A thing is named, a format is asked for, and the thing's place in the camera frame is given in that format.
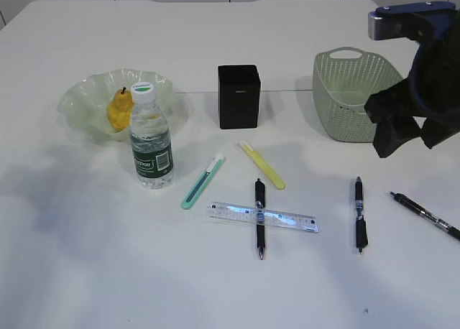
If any clear water bottle green label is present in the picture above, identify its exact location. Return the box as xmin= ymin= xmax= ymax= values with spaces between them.
xmin=129 ymin=82 xmax=174 ymax=190

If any clear plastic ruler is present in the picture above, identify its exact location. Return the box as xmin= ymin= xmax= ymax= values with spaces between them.
xmin=207 ymin=202 xmax=319 ymax=233

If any pale green wavy glass plate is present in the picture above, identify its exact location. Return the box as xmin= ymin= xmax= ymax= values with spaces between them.
xmin=57 ymin=68 xmax=188 ymax=143

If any yellow pear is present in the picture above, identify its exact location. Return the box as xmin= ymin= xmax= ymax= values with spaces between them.
xmin=107 ymin=87 xmax=134 ymax=131

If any black pen under ruler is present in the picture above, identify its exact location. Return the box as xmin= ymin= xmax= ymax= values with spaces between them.
xmin=254 ymin=178 xmax=266 ymax=260

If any black square pen holder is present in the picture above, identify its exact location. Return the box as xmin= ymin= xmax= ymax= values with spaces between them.
xmin=218 ymin=65 xmax=261 ymax=129

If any black pen middle right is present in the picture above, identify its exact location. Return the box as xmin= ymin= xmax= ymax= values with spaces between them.
xmin=354 ymin=177 xmax=368 ymax=254

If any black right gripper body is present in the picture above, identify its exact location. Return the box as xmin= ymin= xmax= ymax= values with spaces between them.
xmin=364 ymin=79 xmax=459 ymax=130

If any green plastic woven basket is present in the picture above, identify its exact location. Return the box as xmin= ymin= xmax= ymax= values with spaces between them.
xmin=312 ymin=47 xmax=403 ymax=143

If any yellow utility knife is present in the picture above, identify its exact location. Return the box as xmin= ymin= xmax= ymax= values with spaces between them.
xmin=239 ymin=141 xmax=286 ymax=190

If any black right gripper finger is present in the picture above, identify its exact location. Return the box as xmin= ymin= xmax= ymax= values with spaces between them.
xmin=420 ymin=119 xmax=459 ymax=149
xmin=373 ymin=115 xmax=420 ymax=158

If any black pen far right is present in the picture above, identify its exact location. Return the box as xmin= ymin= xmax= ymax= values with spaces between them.
xmin=390 ymin=192 xmax=460 ymax=240

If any blue black right robot arm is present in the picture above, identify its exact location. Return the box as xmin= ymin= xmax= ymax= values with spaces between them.
xmin=364 ymin=1 xmax=459 ymax=158

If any teal utility knife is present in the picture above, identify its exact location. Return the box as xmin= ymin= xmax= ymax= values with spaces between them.
xmin=181 ymin=154 xmax=225 ymax=210

